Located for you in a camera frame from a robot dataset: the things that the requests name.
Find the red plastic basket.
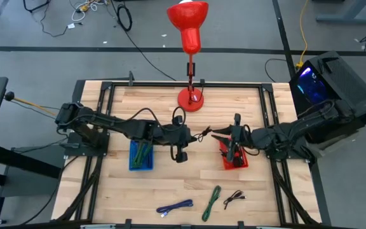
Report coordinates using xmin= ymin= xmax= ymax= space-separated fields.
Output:
xmin=218 ymin=139 xmax=250 ymax=170

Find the blue plastic basket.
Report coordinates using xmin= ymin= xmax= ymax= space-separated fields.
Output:
xmin=128 ymin=139 xmax=154 ymax=172

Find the blue braided USB cable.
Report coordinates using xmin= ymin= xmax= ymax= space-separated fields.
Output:
xmin=156 ymin=198 xmax=194 ymax=219

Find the yellow floor cable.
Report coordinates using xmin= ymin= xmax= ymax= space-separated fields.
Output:
xmin=295 ymin=0 xmax=311 ymax=69

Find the black aluminium table frame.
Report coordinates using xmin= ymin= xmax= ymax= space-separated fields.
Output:
xmin=55 ymin=81 xmax=322 ymax=229

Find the white floor cable bundle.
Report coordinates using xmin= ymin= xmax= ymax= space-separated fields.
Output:
xmin=71 ymin=0 xmax=107 ymax=23

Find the thin black USB cable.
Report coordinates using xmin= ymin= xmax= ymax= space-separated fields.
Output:
xmin=193 ymin=125 xmax=214 ymax=143
xmin=223 ymin=190 xmax=247 ymax=211

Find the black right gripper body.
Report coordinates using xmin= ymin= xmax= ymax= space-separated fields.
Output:
xmin=226 ymin=113 xmax=260 ymax=162

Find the black coiled floor cable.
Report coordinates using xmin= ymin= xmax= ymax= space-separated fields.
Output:
xmin=116 ymin=3 xmax=133 ymax=32

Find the red desk lamp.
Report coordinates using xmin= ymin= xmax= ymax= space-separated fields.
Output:
xmin=166 ymin=0 xmax=210 ymax=113

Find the black computer tower blue glow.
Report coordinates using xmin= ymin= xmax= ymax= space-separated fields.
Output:
xmin=288 ymin=50 xmax=366 ymax=130

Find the black arm cable sleeve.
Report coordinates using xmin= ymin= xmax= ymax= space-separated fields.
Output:
xmin=55 ymin=155 xmax=104 ymax=223
xmin=270 ymin=158 xmax=317 ymax=225

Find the grey desk foot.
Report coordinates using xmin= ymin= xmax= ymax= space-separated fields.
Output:
xmin=315 ymin=0 xmax=366 ymax=25

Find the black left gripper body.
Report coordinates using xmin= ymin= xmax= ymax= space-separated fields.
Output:
xmin=156 ymin=116 xmax=193 ymax=163

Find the black knob yellow stick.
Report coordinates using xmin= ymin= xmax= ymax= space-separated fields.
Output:
xmin=4 ymin=91 xmax=58 ymax=117

